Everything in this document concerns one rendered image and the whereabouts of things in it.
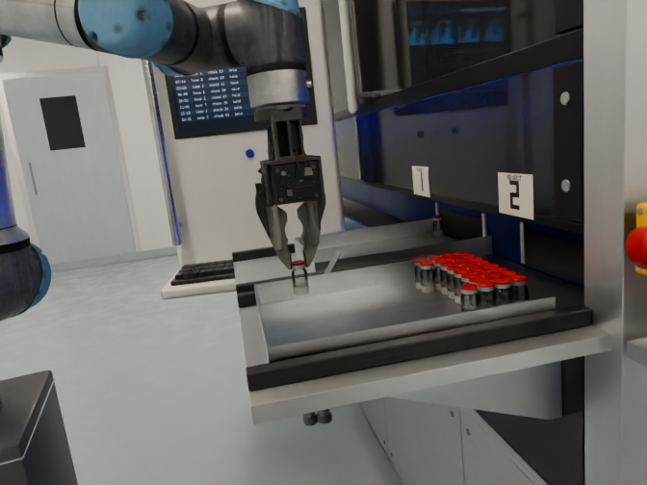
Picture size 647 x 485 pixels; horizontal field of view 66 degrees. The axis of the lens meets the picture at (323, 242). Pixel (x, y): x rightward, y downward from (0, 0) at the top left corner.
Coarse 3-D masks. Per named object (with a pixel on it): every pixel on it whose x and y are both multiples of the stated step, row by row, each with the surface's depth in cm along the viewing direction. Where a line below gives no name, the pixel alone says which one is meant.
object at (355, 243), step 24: (336, 240) 114; (360, 240) 116; (384, 240) 116; (408, 240) 113; (432, 240) 111; (456, 240) 108; (480, 240) 93; (312, 264) 90; (336, 264) 89; (360, 264) 89
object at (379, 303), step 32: (256, 288) 76; (288, 288) 79; (320, 288) 80; (352, 288) 81; (384, 288) 80; (416, 288) 78; (288, 320) 70; (320, 320) 69; (352, 320) 67; (384, 320) 66; (416, 320) 56; (448, 320) 57; (480, 320) 57; (288, 352) 54; (320, 352) 54
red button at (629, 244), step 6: (636, 228) 46; (642, 228) 45; (630, 234) 47; (636, 234) 46; (642, 234) 45; (630, 240) 46; (636, 240) 46; (642, 240) 45; (630, 246) 46; (636, 246) 46; (642, 246) 45; (630, 252) 47; (636, 252) 46; (642, 252) 45; (630, 258) 47; (636, 258) 46; (642, 258) 45; (636, 264) 46; (642, 264) 46
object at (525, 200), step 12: (504, 180) 72; (516, 180) 69; (528, 180) 66; (504, 192) 72; (528, 192) 67; (504, 204) 73; (516, 204) 70; (528, 204) 67; (516, 216) 70; (528, 216) 67
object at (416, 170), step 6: (414, 168) 105; (420, 168) 102; (426, 168) 99; (414, 174) 105; (420, 174) 102; (426, 174) 99; (414, 180) 106; (420, 180) 103; (426, 180) 100; (414, 186) 106; (420, 186) 103; (426, 186) 100; (414, 192) 107; (420, 192) 104; (426, 192) 101
